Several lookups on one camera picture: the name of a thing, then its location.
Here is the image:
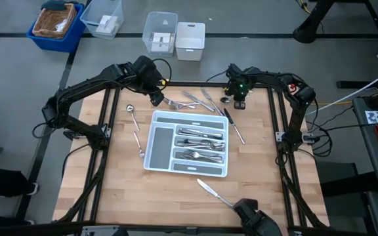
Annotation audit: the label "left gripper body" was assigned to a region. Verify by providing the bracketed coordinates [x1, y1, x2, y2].
[147, 85, 167, 108]

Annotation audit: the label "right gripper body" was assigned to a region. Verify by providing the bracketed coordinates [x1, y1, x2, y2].
[224, 64, 253, 111]

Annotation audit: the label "silver fork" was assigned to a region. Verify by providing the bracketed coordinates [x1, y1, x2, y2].
[169, 102, 201, 111]
[178, 152, 222, 164]
[164, 97, 197, 109]
[182, 151, 224, 164]
[179, 149, 224, 162]

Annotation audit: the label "silver table knife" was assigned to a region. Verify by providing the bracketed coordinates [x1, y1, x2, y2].
[196, 178, 235, 210]
[178, 130, 224, 140]
[178, 128, 224, 137]
[200, 87, 225, 116]
[181, 90, 216, 113]
[223, 108, 247, 146]

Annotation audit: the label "small silver spoon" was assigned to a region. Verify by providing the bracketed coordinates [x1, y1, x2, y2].
[133, 130, 146, 159]
[126, 104, 141, 132]

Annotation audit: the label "white cutlery organizer tray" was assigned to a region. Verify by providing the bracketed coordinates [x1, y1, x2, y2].
[142, 109, 230, 178]

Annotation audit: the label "white cardboard box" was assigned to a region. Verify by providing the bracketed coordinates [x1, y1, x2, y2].
[150, 31, 173, 53]
[95, 14, 120, 35]

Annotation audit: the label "white plastic bin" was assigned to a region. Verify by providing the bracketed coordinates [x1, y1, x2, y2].
[175, 21, 207, 62]

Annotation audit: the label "clear plastic storage bin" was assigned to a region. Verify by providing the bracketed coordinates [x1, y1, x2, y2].
[141, 11, 179, 58]
[79, 0, 125, 41]

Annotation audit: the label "black desk base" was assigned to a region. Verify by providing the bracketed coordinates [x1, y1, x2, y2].
[292, 0, 378, 45]

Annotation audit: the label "blue plastic bin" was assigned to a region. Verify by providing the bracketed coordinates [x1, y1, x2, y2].
[26, 3, 86, 54]

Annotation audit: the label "white crumpled paper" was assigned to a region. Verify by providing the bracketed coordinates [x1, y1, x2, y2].
[56, 19, 69, 33]

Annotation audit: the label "black floor bar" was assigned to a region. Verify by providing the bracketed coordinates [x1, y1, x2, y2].
[335, 78, 378, 90]

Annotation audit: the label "brown wicker basket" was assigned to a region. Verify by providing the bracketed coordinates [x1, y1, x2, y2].
[31, 3, 77, 40]

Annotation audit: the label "black furniture piece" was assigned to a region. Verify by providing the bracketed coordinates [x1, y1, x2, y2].
[316, 162, 378, 236]

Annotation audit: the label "black cloth bundle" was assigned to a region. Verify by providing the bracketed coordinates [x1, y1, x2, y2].
[41, 0, 69, 10]

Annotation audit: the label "black side cart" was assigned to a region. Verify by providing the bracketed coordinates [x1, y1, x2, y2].
[351, 88, 378, 199]

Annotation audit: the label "yellow floor cable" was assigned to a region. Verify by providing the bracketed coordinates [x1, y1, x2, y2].
[313, 100, 354, 108]

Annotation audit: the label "black arm cable loops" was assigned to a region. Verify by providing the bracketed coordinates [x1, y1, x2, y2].
[306, 121, 333, 159]

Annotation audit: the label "yellow black cable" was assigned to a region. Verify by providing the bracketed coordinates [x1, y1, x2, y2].
[295, 0, 310, 14]

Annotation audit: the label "white cable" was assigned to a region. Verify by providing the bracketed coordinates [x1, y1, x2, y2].
[304, 62, 378, 116]

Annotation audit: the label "black floor cable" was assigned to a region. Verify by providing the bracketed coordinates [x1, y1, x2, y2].
[61, 144, 91, 180]

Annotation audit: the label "silver metal bracket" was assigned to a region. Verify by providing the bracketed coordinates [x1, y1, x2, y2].
[80, 225, 121, 236]

